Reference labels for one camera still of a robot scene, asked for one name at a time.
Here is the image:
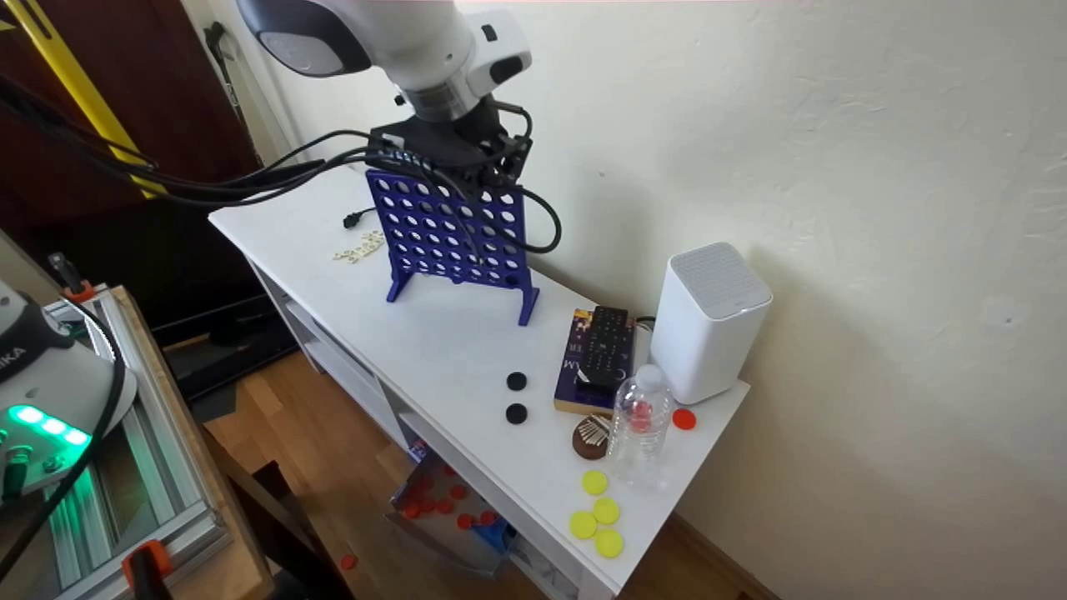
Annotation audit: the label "white plastic container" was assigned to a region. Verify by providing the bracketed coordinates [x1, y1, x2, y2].
[651, 243, 774, 403]

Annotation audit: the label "yellow game chips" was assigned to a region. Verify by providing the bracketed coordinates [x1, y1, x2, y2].
[565, 470, 622, 559]

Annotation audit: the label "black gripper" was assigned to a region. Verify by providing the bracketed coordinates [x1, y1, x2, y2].
[365, 98, 534, 189]

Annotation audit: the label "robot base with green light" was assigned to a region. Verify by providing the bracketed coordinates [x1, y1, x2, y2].
[0, 284, 136, 502]

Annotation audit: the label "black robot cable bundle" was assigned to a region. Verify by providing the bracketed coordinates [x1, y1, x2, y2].
[0, 64, 565, 260]

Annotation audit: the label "blue connect four gameboard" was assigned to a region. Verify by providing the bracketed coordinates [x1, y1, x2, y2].
[365, 169, 541, 326]

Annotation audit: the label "box of chips under table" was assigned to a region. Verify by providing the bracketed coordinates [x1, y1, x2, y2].
[391, 453, 513, 578]

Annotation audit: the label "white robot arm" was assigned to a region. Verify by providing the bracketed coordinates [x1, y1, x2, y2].
[235, 0, 534, 189]

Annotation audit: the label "black game chip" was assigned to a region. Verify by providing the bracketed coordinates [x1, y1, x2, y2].
[504, 403, 531, 422]
[508, 371, 528, 390]

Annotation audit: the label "red chip by bottle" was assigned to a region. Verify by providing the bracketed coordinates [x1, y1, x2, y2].
[671, 407, 696, 429]

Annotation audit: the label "brown round object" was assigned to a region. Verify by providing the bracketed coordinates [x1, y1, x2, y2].
[571, 416, 609, 459]

